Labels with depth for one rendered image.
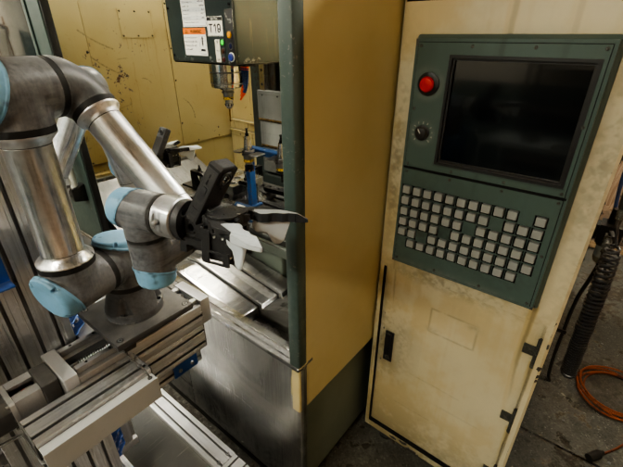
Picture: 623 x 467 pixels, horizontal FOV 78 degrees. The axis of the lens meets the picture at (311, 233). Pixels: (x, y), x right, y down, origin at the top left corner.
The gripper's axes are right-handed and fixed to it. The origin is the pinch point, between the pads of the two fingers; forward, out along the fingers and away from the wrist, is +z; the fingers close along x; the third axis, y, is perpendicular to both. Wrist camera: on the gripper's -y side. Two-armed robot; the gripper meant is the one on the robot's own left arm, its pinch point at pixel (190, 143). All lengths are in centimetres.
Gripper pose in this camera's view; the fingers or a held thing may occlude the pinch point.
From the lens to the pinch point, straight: 179.5
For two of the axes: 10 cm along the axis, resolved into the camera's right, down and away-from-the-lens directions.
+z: 6.1, -3.6, 7.0
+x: 7.9, 2.8, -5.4
